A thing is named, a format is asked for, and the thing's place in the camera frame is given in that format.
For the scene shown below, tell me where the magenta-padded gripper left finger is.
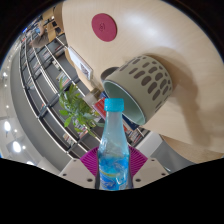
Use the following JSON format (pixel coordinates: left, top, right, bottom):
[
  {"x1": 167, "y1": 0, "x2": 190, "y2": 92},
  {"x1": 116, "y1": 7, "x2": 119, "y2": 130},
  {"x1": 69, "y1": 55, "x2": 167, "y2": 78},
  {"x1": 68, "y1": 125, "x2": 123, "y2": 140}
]
[{"x1": 59, "y1": 146, "x2": 100, "y2": 190}]

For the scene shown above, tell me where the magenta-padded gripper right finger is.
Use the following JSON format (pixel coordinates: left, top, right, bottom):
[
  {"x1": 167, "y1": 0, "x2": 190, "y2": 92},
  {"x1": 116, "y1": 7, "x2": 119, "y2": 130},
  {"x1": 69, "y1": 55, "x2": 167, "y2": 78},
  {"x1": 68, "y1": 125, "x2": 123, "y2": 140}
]
[{"x1": 128, "y1": 146, "x2": 170, "y2": 190}]

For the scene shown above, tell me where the clear bottle with blue cap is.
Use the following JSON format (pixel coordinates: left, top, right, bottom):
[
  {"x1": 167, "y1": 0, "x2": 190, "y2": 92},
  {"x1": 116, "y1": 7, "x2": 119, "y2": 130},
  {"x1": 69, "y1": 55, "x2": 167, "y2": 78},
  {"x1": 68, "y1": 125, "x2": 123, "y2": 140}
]
[{"x1": 97, "y1": 97, "x2": 131, "y2": 192}]

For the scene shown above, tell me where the green potted plant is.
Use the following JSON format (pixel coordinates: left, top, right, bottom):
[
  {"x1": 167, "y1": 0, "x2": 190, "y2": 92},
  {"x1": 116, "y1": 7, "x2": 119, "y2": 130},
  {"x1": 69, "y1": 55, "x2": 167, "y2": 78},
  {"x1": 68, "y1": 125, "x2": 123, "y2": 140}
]
[{"x1": 58, "y1": 78, "x2": 106, "y2": 138}]

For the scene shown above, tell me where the red book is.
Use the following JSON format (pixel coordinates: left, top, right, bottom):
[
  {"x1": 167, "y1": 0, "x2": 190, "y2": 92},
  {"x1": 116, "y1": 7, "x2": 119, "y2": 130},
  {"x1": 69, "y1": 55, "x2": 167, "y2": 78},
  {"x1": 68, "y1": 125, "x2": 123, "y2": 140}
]
[{"x1": 92, "y1": 98, "x2": 108, "y2": 118}]

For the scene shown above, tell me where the group of ceiling lights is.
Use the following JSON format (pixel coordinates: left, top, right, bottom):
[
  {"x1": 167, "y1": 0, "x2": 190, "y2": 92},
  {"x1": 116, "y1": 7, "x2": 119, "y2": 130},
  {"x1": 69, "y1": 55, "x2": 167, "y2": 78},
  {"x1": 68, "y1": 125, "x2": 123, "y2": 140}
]
[{"x1": 1, "y1": 71, "x2": 34, "y2": 166}]

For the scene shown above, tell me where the grey bookshelf unit with books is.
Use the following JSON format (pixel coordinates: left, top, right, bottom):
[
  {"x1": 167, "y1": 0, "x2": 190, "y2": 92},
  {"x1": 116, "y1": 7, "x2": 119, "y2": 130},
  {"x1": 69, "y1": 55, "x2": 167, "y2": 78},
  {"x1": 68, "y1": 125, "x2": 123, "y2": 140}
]
[{"x1": 19, "y1": 34, "x2": 151, "y2": 159}]

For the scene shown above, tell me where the grey-green patterned mug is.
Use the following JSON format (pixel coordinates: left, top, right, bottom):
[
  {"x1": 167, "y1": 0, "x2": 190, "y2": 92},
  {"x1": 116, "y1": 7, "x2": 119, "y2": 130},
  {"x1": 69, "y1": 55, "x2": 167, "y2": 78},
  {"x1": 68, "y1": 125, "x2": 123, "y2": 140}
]
[{"x1": 100, "y1": 54, "x2": 174, "y2": 126}]

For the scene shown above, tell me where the round red coaster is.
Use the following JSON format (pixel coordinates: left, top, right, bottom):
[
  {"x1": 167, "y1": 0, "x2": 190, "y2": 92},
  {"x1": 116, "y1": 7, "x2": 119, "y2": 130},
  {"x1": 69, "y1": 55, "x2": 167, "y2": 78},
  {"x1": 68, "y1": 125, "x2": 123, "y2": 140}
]
[{"x1": 91, "y1": 12, "x2": 118, "y2": 43}]

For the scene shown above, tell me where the wooden frame chair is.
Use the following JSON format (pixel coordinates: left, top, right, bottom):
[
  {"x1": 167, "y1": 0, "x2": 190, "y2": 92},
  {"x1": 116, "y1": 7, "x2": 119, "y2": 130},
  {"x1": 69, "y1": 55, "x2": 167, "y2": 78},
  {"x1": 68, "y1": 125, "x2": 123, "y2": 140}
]
[{"x1": 41, "y1": 13, "x2": 64, "y2": 43}]

